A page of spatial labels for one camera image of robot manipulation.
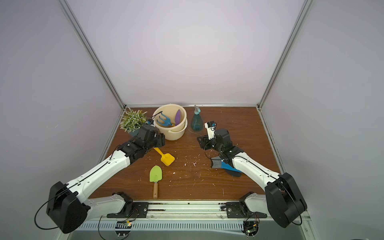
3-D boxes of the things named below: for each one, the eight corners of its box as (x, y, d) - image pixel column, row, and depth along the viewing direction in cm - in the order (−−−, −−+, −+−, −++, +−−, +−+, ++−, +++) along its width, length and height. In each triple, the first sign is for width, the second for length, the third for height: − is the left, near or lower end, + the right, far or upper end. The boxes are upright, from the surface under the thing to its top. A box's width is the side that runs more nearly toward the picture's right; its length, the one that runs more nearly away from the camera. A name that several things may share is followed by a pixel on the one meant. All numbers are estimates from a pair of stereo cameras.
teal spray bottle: (191, 132, 106) (190, 112, 89) (191, 125, 110) (190, 105, 93) (202, 132, 106) (203, 112, 89) (202, 125, 110) (203, 105, 93)
